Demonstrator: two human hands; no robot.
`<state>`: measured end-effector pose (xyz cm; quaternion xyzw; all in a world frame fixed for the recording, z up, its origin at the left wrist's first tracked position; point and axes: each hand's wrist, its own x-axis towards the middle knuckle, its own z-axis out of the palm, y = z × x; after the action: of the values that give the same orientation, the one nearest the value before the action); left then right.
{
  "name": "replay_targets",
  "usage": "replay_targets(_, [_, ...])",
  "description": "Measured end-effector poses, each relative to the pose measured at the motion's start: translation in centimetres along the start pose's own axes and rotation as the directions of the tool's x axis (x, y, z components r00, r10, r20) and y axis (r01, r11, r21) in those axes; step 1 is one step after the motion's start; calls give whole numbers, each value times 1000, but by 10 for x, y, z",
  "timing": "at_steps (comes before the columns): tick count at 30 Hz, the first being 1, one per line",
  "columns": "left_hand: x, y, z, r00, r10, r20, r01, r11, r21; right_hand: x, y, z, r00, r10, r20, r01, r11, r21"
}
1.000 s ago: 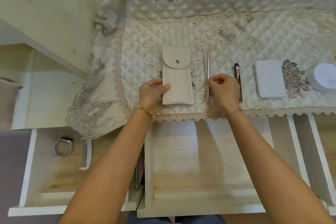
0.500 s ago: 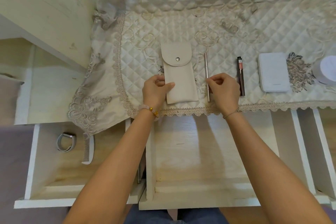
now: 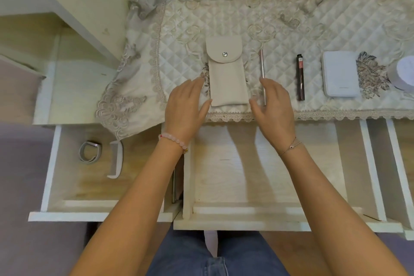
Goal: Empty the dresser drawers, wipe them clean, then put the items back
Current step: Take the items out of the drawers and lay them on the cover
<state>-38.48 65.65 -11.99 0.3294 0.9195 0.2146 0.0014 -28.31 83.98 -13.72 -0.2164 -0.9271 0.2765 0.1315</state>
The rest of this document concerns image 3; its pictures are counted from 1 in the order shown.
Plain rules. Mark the person's right forearm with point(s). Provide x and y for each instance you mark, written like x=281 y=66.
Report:
x=339 y=220

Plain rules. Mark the white comb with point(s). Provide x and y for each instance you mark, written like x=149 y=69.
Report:
x=116 y=159

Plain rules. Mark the person's right leg in jeans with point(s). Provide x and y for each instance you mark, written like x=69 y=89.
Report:
x=252 y=256

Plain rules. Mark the beige snap pouch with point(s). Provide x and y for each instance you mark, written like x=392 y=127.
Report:
x=228 y=81

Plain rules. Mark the black lipstick tube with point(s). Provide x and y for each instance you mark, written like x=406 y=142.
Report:
x=300 y=81

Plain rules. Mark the person's left leg in jeans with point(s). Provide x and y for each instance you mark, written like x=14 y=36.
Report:
x=181 y=256

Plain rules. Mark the white power bank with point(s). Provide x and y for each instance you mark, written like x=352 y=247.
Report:
x=339 y=73

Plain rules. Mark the silver grey wristband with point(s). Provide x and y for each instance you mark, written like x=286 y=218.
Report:
x=84 y=156

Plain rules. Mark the dark brown wooden trim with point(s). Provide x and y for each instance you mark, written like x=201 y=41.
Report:
x=91 y=233

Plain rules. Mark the white round compact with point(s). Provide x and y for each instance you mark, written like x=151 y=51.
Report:
x=402 y=73

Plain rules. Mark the person's leg in jeans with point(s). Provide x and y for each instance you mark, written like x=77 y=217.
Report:
x=181 y=256
x=252 y=256

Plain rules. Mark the quilted lace table cloth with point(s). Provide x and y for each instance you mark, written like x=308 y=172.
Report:
x=291 y=10

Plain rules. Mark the wide white drawer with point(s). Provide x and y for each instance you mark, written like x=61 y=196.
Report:
x=226 y=172

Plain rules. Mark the person's left forearm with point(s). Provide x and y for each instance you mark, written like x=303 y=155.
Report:
x=129 y=220

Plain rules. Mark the person's right hand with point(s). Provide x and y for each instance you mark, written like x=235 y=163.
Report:
x=276 y=117

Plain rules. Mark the thin metal straw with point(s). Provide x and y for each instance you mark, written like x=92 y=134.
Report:
x=262 y=65

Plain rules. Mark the small white drawer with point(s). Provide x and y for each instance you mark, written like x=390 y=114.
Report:
x=398 y=172
x=81 y=188

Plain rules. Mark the cream dressing table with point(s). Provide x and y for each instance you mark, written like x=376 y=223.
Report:
x=74 y=10

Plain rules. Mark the person's left hand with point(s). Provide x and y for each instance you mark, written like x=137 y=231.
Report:
x=182 y=114

